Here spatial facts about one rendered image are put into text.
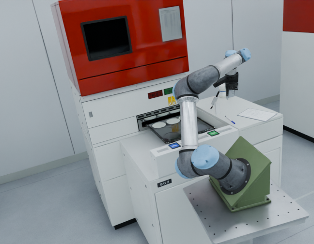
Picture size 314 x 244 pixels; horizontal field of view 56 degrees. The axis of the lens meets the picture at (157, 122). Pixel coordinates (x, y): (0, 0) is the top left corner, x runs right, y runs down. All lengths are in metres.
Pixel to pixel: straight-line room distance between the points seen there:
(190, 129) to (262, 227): 0.55
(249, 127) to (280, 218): 0.67
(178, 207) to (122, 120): 0.75
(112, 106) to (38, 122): 1.67
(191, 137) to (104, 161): 0.96
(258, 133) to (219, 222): 0.76
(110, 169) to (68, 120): 1.49
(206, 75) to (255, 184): 0.57
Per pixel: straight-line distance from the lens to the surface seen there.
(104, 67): 1.99
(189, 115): 1.50
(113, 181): 2.36
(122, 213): 2.55
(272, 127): 2.02
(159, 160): 1.64
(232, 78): 2.05
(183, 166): 1.43
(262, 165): 1.39
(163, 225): 1.90
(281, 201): 1.52
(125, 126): 2.19
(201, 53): 4.05
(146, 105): 2.19
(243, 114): 2.05
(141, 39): 2.04
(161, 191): 1.75
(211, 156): 1.31
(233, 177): 1.39
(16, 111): 3.60
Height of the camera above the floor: 1.76
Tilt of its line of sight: 23 degrees down
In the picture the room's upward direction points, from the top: 8 degrees counter-clockwise
